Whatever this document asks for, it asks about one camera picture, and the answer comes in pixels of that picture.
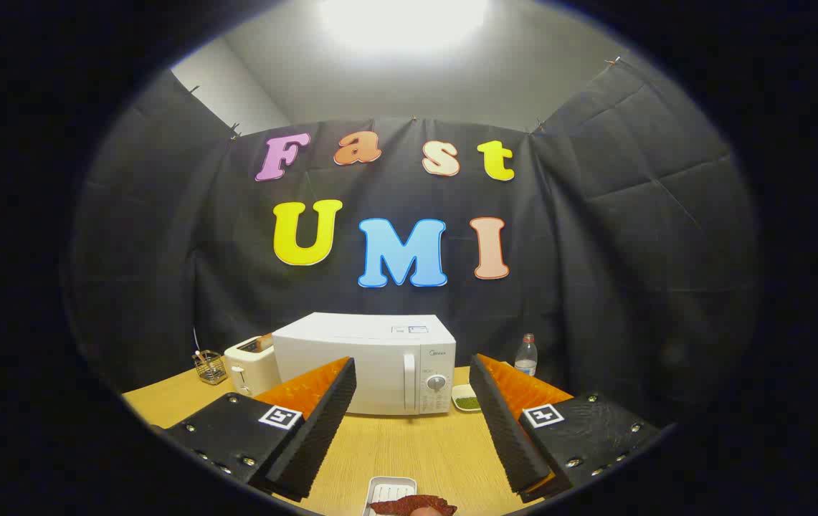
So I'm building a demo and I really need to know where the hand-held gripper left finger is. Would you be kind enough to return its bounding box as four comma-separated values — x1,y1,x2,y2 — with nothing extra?
163,357,358,502

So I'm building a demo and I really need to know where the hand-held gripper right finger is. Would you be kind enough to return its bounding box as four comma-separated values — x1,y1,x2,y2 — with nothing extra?
469,353,662,504

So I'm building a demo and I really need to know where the white toaster oven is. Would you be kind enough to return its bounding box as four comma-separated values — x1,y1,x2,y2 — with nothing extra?
272,312,457,416

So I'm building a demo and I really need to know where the dark red meat slice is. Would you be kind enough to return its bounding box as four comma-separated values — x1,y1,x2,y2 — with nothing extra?
369,494,458,516

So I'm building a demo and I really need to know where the white bread toaster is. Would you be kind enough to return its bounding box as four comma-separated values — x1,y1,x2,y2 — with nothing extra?
224,335,282,397

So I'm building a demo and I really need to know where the white divided bean dish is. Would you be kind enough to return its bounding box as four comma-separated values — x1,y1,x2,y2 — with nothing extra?
452,383,482,413

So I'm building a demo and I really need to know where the clear plastic water bottle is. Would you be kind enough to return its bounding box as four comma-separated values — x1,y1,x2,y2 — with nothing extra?
514,333,538,378

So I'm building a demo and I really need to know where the white rectangular tray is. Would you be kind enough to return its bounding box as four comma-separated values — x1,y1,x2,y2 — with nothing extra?
363,476,418,516

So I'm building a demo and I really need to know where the black backdrop cloth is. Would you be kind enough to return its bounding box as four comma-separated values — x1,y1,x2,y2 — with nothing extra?
68,57,761,424

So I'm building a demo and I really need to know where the wire mesh basket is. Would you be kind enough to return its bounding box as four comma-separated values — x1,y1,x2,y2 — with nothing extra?
194,350,228,386

